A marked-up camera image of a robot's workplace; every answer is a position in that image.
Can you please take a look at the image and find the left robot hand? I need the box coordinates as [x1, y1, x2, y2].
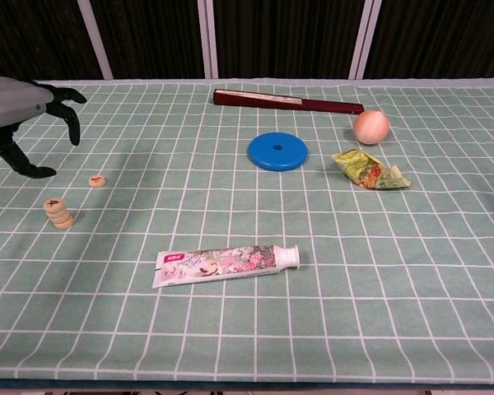
[0, 73, 87, 179]

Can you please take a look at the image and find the blue plastic disc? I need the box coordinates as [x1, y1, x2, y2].
[247, 131, 310, 173]

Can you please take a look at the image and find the floral toothpaste tube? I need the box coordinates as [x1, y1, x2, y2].
[151, 244, 301, 290]

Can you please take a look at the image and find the dark red folded fan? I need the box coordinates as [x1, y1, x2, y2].
[212, 88, 364, 115]

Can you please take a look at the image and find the green grid tablecloth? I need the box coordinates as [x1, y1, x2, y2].
[0, 77, 494, 382]

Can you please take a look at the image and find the peach coloured ball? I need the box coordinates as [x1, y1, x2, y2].
[352, 109, 391, 146]

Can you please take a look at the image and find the crumpled green snack wrapper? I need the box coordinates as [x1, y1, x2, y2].
[331, 149, 412, 190]

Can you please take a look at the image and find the white aluminium frame post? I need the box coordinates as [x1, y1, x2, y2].
[348, 0, 383, 80]
[197, 0, 219, 80]
[76, 0, 114, 80]

